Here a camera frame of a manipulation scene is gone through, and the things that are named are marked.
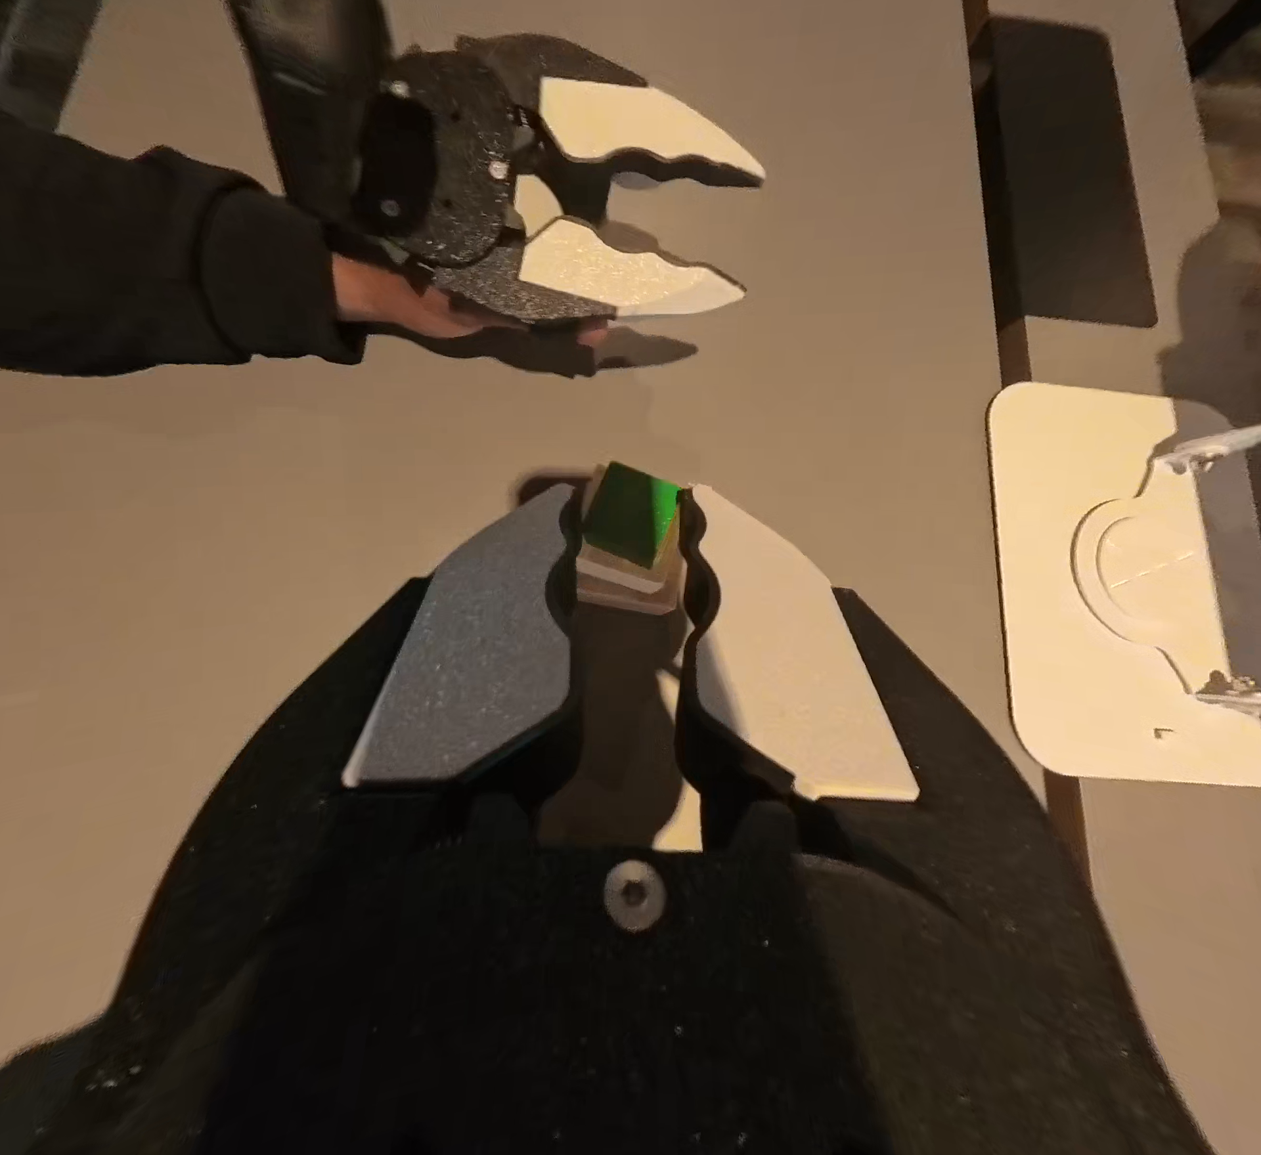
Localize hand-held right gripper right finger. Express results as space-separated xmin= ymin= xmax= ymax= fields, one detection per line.
xmin=678 ymin=484 xmax=921 ymax=805

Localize black table panel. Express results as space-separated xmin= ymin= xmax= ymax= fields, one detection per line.
xmin=969 ymin=18 xmax=1160 ymax=330

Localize person's left hand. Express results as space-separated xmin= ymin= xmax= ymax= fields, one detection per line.
xmin=329 ymin=251 xmax=609 ymax=360

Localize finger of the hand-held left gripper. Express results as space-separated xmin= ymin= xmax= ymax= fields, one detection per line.
xmin=536 ymin=77 xmax=768 ymax=191
xmin=516 ymin=216 xmax=748 ymax=321

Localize white document stand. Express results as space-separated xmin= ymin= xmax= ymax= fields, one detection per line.
xmin=986 ymin=382 xmax=1261 ymax=789

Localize green wooden cube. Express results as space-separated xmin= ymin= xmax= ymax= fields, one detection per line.
xmin=581 ymin=462 xmax=683 ymax=571

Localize medium natural wooden cube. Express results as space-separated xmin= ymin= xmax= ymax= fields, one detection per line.
xmin=573 ymin=464 xmax=683 ymax=598

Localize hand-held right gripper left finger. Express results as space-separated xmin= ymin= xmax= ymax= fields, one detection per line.
xmin=342 ymin=481 xmax=582 ymax=789

